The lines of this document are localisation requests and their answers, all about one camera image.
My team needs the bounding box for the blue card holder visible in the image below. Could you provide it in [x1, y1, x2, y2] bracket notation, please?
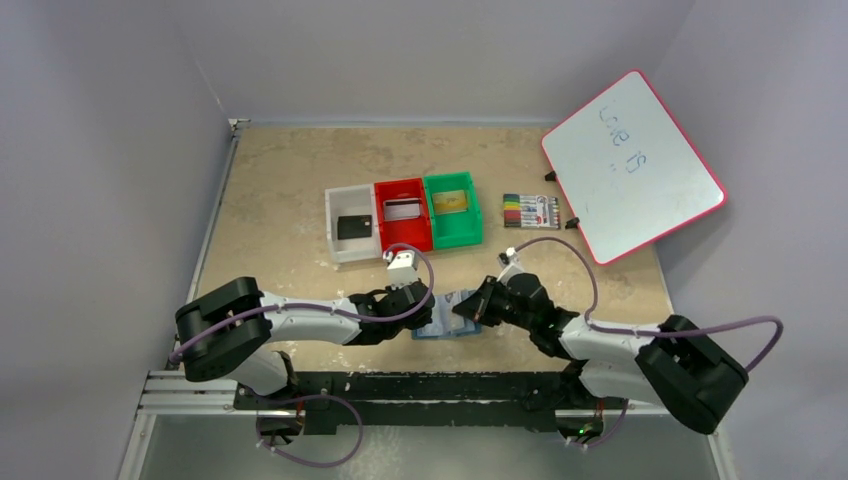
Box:
[411, 289, 482, 340]

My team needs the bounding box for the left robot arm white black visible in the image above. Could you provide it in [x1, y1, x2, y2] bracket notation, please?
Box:
[169, 277, 435, 396]

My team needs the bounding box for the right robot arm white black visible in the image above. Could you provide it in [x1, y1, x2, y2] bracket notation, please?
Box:
[452, 273, 749, 434]

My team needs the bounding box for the black card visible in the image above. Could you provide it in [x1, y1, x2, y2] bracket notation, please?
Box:
[336, 215, 373, 240]

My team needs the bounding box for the white grey card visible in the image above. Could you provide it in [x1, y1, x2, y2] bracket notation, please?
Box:
[383, 199, 422, 222]

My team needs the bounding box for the gold card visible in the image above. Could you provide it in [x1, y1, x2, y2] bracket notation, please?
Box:
[430, 190, 469, 215]

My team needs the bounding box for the red plastic bin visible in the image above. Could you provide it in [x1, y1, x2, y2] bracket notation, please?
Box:
[374, 178, 433, 252]

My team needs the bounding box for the white plastic bin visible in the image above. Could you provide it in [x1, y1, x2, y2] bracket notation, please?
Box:
[325, 184, 382, 264]

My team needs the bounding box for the marker pen pack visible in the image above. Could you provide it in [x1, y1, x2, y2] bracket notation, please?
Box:
[502, 193, 561, 229]

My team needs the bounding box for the green plastic bin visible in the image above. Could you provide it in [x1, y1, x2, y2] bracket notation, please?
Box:
[423, 171, 483, 250]

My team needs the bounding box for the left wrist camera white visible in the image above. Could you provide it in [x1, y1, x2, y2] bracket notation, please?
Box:
[383, 249, 419, 289]

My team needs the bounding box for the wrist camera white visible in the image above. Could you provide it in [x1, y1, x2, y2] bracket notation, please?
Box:
[383, 249, 419, 289]
[497, 247, 526, 285]

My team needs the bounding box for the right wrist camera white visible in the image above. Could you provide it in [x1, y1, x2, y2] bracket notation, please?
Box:
[497, 247, 526, 285]

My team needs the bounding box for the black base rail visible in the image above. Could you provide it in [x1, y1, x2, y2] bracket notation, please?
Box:
[234, 371, 624, 435]

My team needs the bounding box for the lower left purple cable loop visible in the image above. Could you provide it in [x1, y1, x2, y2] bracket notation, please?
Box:
[254, 395, 364, 470]

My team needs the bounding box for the purple cable loop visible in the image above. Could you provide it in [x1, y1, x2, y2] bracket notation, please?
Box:
[254, 395, 364, 470]
[564, 400, 629, 452]

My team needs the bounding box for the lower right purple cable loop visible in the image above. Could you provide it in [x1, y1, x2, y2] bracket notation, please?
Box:
[564, 400, 629, 452]

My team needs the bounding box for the whiteboard with pink frame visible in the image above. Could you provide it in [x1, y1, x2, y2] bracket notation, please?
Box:
[541, 70, 727, 265]

